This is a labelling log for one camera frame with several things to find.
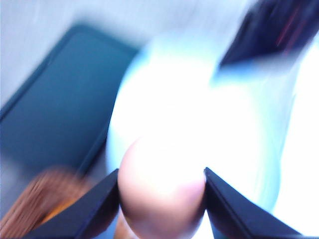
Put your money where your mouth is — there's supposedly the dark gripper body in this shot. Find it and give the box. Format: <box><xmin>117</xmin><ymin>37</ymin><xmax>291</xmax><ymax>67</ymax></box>
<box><xmin>220</xmin><ymin>0</ymin><xmax>319</xmax><ymax>67</ymax></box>

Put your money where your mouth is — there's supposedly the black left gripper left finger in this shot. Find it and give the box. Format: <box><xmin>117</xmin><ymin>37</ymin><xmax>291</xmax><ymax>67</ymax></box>
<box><xmin>25</xmin><ymin>169</ymin><xmax>121</xmax><ymax>239</ymax></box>

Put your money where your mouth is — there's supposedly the brown egg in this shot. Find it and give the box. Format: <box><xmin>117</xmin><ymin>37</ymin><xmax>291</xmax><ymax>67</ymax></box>
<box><xmin>118</xmin><ymin>134</ymin><xmax>206</xmax><ymax>239</ymax></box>

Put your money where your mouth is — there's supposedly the blue plate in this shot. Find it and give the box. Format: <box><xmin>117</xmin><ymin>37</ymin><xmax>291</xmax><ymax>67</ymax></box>
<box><xmin>106</xmin><ymin>37</ymin><xmax>297</xmax><ymax>210</ymax></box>

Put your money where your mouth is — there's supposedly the brown wicker basket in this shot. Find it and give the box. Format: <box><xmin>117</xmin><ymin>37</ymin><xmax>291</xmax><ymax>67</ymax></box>
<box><xmin>0</xmin><ymin>168</ymin><xmax>94</xmax><ymax>239</ymax></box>

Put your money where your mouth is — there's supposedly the black tray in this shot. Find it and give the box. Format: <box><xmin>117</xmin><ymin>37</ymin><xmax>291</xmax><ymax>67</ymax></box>
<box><xmin>0</xmin><ymin>26</ymin><xmax>139</xmax><ymax>172</ymax></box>

